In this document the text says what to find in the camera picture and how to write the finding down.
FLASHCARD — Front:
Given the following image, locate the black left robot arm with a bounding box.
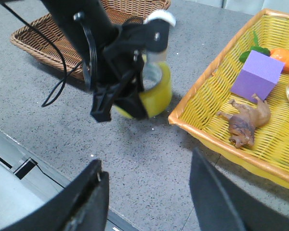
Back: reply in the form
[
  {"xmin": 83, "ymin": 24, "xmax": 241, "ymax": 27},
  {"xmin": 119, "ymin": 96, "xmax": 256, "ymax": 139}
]
[{"xmin": 43, "ymin": 0, "xmax": 171, "ymax": 122}]

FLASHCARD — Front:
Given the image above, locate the black cable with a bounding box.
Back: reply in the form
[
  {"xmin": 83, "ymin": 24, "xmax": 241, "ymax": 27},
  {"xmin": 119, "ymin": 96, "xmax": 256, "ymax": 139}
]
[{"xmin": 0, "ymin": 2, "xmax": 84, "ymax": 108}]

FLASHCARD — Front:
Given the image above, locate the brown toy lion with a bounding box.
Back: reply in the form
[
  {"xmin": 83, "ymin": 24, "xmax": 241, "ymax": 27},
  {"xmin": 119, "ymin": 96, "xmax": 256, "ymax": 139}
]
[{"xmin": 216, "ymin": 93, "xmax": 271, "ymax": 148}]

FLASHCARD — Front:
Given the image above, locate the orange toy carrot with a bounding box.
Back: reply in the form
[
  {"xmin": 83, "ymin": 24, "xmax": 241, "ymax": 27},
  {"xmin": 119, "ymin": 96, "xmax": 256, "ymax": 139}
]
[{"xmin": 239, "ymin": 31, "xmax": 289, "ymax": 73}]

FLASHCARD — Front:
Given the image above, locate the yellow woven basket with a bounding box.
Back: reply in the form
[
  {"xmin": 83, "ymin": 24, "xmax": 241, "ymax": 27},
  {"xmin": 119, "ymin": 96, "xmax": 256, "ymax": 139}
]
[{"xmin": 169, "ymin": 9, "xmax": 289, "ymax": 189}]

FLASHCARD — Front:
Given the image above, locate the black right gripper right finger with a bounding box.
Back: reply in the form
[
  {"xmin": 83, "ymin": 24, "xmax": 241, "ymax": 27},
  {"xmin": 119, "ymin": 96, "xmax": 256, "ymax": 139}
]
[{"xmin": 189, "ymin": 148, "xmax": 289, "ymax": 231}]

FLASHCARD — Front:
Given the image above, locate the brown wicker basket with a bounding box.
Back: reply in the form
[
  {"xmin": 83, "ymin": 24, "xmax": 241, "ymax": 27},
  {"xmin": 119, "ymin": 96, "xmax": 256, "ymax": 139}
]
[{"xmin": 10, "ymin": 0, "xmax": 171, "ymax": 71}]

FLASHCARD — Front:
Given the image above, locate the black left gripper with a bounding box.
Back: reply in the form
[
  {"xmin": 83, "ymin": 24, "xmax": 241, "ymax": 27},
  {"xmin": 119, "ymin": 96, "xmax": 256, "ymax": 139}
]
[{"xmin": 91, "ymin": 18, "xmax": 170, "ymax": 122}]

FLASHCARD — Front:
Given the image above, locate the purple foam cube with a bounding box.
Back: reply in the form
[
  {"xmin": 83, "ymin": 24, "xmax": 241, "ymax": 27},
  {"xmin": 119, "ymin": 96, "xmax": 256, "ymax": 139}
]
[{"xmin": 230, "ymin": 51, "xmax": 285, "ymax": 103}]

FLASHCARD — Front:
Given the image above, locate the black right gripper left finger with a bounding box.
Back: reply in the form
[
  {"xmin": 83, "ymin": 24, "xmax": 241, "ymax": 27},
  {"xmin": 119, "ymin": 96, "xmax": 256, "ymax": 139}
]
[{"xmin": 5, "ymin": 159, "xmax": 109, "ymax": 231}]

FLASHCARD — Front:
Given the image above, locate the yellow tape roll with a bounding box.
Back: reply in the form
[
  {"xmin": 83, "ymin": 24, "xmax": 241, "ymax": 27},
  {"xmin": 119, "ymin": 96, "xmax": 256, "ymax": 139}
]
[{"xmin": 114, "ymin": 54, "xmax": 172, "ymax": 119}]

